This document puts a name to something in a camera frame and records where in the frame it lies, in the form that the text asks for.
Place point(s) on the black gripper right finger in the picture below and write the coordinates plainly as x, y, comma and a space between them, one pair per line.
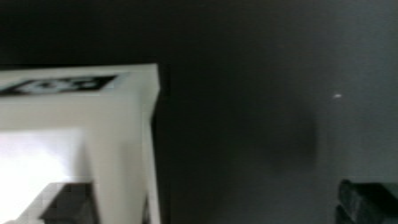
368, 203

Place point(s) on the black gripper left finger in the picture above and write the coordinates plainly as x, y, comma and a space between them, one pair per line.
62, 206

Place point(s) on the white drawer box front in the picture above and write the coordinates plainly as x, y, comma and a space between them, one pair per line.
77, 140

